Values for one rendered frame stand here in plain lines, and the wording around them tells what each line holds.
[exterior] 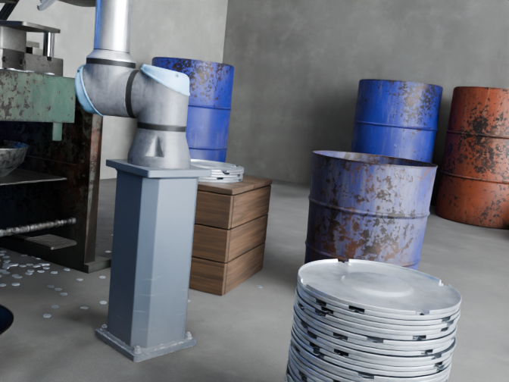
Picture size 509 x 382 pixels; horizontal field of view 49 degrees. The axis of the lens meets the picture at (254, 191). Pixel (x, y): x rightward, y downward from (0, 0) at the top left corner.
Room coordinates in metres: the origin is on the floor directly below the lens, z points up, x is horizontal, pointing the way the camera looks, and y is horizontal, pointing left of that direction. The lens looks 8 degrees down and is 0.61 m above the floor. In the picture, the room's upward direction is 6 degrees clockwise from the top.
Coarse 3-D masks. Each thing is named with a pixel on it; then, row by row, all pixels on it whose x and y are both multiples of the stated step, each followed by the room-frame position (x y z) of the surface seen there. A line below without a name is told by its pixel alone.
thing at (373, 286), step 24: (312, 264) 1.08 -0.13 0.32; (336, 264) 1.11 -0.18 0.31; (360, 264) 1.13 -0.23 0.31; (384, 264) 1.13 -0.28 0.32; (312, 288) 0.92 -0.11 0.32; (336, 288) 0.95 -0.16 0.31; (360, 288) 0.95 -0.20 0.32; (384, 288) 0.95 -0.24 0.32; (408, 288) 0.97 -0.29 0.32; (432, 288) 1.01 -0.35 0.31; (408, 312) 0.85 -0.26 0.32; (432, 312) 0.86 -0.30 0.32
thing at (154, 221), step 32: (128, 192) 1.30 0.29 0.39; (160, 192) 1.26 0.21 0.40; (192, 192) 1.33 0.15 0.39; (128, 224) 1.29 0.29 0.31; (160, 224) 1.27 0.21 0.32; (192, 224) 1.34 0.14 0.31; (128, 256) 1.29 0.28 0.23; (160, 256) 1.27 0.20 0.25; (128, 288) 1.28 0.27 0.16; (160, 288) 1.28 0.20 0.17; (128, 320) 1.27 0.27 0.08; (160, 320) 1.29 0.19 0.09; (128, 352) 1.25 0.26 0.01; (160, 352) 1.28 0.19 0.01
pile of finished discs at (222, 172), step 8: (192, 160) 2.12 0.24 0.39; (200, 160) 2.13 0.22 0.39; (208, 168) 1.92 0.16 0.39; (216, 168) 1.95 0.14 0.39; (224, 168) 1.97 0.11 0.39; (232, 168) 1.99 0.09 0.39; (240, 168) 2.02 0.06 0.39; (216, 176) 1.86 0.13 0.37; (224, 176) 1.87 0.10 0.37; (232, 176) 1.89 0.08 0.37; (240, 176) 1.94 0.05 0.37
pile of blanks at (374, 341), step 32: (320, 320) 0.90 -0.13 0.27; (352, 320) 0.86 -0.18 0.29; (384, 320) 0.85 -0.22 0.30; (416, 320) 0.87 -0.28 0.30; (448, 320) 0.89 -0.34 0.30; (320, 352) 0.91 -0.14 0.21; (352, 352) 0.86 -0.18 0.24; (384, 352) 0.85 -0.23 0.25; (416, 352) 0.86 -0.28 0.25; (448, 352) 0.89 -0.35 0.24
